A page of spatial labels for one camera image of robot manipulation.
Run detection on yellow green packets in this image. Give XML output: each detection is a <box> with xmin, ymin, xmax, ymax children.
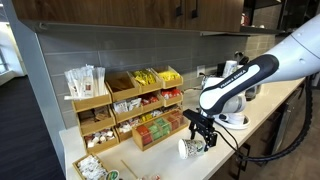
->
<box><xmin>132</xmin><ymin>69</ymin><xmax>157</xmax><ymax>87</ymax></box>

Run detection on wooden stir stick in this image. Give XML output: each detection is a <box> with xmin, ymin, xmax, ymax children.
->
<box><xmin>120</xmin><ymin>159</ymin><xmax>139</xmax><ymax>180</ymax></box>

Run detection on dark open wall shelf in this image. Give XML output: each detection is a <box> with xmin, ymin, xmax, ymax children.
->
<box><xmin>199</xmin><ymin>0</ymin><xmax>320</xmax><ymax>38</ymax></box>

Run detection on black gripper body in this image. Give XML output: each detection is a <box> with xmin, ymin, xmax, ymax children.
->
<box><xmin>182</xmin><ymin>109</ymin><xmax>216</xmax><ymax>134</ymax></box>

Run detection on black cabinet door handle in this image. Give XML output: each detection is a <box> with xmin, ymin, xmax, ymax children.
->
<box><xmin>254</xmin><ymin>153</ymin><xmax>269</xmax><ymax>168</ymax></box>
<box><xmin>233</xmin><ymin>149</ymin><xmax>243</xmax><ymax>180</ymax></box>
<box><xmin>244</xmin><ymin>143</ymin><xmax>252</xmax><ymax>163</ymax></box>

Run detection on wooden organizer bin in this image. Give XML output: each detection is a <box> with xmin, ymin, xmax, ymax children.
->
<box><xmin>162</xmin><ymin>103</ymin><xmax>185</xmax><ymax>118</ymax></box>
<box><xmin>82</xmin><ymin>127</ymin><xmax>121</xmax><ymax>155</ymax></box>
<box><xmin>151</xmin><ymin>65</ymin><xmax>184</xmax><ymax>90</ymax></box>
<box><xmin>105</xmin><ymin>70</ymin><xmax>142</xmax><ymax>103</ymax></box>
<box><xmin>159</xmin><ymin>87</ymin><xmax>184</xmax><ymax>108</ymax></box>
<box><xmin>71</xmin><ymin>89</ymin><xmax>113</xmax><ymax>114</ymax></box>
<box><xmin>139</xmin><ymin>91</ymin><xmax>165</xmax><ymax>114</ymax></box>
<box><xmin>115</xmin><ymin>116</ymin><xmax>145</xmax><ymax>143</ymax></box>
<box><xmin>111</xmin><ymin>97</ymin><xmax>145</xmax><ymax>125</ymax></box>
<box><xmin>77</xmin><ymin>105</ymin><xmax>117</xmax><ymax>137</ymax></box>
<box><xmin>129</xmin><ymin>68</ymin><xmax>164</xmax><ymax>95</ymax></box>

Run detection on small wooden packet box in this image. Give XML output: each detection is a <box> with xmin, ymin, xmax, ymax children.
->
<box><xmin>72</xmin><ymin>153</ymin><xmax>110</xmax><ymax>180</ymax></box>

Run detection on white wrapped stir sticks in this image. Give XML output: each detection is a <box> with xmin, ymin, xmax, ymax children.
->
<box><xmin>63</xmin><ymin>64</ymin><xmax>107</xmax><ymax>101</ymax></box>

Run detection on white sugar packets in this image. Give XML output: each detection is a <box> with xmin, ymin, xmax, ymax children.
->
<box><xmin>77</xmin><ymin>155</ymin><xmax>108</xmax><ymax>180</ymax></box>

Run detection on black appliance power cable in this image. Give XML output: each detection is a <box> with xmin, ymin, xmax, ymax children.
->
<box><xmin>182</xmin><ymin>71</ymin><xmax>205</xmax><ymax>93</ymax></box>

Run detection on red mug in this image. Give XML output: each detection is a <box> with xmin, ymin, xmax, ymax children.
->
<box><xmin>240</xmin><ymin>13</ymin><xmax>251</xmax><ymax>27</ymax></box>

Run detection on patterned paper cup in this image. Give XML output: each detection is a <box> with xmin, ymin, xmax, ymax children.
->
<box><xmin>181</xmin><ymin>138</ymin><xmax>206</xmax><ymax>159</ymax></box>
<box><xmin>177</xmin><ymin>138</ymin><xmax>186</xmax><ymax>160</ymax></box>

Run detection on dark wood lower cabinet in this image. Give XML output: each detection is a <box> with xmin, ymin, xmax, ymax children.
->
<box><xmin>209</xmin><ymin>76</ymin><xmax>311</xmax><ymax>180</ymax></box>

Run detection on black coffee machine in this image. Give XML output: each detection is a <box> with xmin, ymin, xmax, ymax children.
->
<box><xmin>216</xmin><ymin>61</ymin><xmax>264</xmax><ymax>102</ymax></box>

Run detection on black upper cabinet handle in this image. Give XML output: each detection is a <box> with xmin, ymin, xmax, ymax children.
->
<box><xmin>190</xmin><ymin>0</ymin><xmax>200</xmax><ymax>20</ymax></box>
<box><xmin>175</xmin><ymin>0</ymin><xmax>184</xmax><ymax>18</ymax></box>

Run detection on yellow sweetener packets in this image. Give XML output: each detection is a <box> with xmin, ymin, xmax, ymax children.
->
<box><xmin>157</xmin><ymin>69</ymin><xmax>181</xmax><ymax>83</ymax></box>

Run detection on red packets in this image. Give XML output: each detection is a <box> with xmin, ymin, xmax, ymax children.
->
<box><xmin>161</xmin><ymin>87</ymin><xmax>183</xmax><ymax>100</ymax></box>

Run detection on green round lid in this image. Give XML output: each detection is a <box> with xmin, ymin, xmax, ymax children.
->
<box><xmin>105</xmin><ymin>169</ymin><xmax>120</xmax><ymax>180</ymax></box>

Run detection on small creamer cups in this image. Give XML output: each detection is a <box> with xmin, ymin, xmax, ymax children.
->
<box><xmin>137</xmin><ymin>173</ymin><xmax>163</xmax><ymax>180</ymax></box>

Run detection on wooden tea bag box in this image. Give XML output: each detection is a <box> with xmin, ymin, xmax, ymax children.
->
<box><xmin>131</xmin><ymin>109</ymin><xmax>190</xmax><ymax>152</ymax></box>

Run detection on dark wood cabinet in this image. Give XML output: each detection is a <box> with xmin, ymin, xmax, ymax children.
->
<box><xmin>11</xmin><ymin>0</ymin><xmax>245</xmax><ymax>34</ymax></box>
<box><xmin>209</xmin><ymin>76</ymin><xmax>311</xmax><ymax>180</ymax></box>

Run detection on white wall outlet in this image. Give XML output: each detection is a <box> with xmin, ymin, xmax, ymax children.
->
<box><xmin>196</xmin><ymin>64</ymin><xmax>206</xmax><ymax>78</ymax></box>

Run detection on dark wood upper cabinet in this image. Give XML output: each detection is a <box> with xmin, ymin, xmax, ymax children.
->
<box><xmin>11</xmin><ymin>0</ymin><xmax>245</xmax><ymax>34</ymax></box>

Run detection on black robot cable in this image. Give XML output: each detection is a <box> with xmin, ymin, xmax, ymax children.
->
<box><xmin>213</xmin><ymin>74</ymin><xmax>314</xmax><ymax>164</ymax></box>

